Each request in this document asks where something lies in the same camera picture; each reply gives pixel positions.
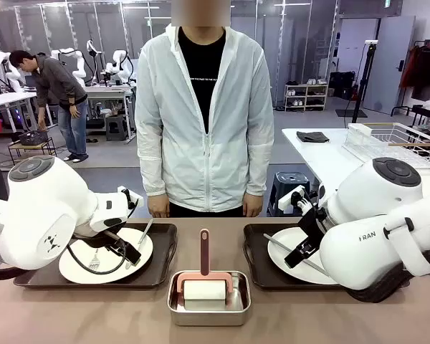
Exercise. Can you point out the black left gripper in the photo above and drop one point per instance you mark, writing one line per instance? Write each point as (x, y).
(116, 242)

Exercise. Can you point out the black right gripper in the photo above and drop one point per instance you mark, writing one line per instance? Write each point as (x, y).
(317, 224)

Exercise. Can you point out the white round plate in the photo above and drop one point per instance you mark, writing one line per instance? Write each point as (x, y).
(301, 276)
(130, 236)

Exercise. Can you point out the silver table knife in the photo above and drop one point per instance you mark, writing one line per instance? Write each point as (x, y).
(272, 239)
(145, 231)

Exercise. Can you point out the dark brown serving tray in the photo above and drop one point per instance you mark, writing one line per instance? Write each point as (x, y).
(161, 251)
(254, 258)

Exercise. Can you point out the silver fork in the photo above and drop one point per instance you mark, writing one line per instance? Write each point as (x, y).
(94, 263)

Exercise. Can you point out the pink lint roller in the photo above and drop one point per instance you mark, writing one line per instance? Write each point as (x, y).
(204, 251)

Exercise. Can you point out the person's left forearm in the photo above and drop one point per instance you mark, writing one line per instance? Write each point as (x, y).
(258, 172)

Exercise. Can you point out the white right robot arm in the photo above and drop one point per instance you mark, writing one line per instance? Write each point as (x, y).
(365, 200)

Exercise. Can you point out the person's right forearm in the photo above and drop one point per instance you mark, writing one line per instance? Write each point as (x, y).
(150, 172)

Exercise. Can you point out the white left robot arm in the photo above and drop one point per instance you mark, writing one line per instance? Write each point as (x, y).
(39, 200)

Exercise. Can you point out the person's right hand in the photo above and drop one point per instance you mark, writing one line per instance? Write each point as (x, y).
(158, 208)

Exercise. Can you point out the person's left hand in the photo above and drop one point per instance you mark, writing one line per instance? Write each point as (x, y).
(253, 207)

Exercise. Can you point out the dark blue plastic stool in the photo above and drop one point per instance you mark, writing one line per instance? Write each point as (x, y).
(290, 179)

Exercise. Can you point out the stainless steel rectangular tray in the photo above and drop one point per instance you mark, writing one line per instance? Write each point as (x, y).
(208, 317)

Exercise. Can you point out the white side table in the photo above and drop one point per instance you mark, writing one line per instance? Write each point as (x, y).
(319, 157)

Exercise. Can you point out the dark grey folded cloth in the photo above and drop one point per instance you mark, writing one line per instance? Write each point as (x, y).
(312, 136)

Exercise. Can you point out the grey plastic stool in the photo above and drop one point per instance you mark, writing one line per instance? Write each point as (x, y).
(115, 127)

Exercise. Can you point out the person in white jacket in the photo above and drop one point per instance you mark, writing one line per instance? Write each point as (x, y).
(172, 107)

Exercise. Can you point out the white shoe rack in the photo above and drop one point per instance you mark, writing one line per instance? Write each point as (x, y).
(306, 96)

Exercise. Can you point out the white background workbench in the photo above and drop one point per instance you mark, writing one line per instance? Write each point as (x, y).
(104, 91)

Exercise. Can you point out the black equipment case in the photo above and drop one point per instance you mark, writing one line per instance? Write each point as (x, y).
(342, 85)

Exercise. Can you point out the man in grey hoodie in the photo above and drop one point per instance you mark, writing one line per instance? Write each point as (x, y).
(57, 82)

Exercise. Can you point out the white background desk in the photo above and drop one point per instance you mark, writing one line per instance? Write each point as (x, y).
(14, 97)

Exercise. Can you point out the clothes rack with garments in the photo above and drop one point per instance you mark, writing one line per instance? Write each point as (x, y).
(424, 71)

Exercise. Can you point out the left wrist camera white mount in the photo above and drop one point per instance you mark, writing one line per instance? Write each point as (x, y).
(138, 200)

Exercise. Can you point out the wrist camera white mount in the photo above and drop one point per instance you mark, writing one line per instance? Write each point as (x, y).
(138, 200)
(290, 199)

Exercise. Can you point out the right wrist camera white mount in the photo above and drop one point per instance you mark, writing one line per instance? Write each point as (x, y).
(290, 199)

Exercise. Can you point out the black camera tripod stand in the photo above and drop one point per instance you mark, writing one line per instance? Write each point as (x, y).
(370, 53)

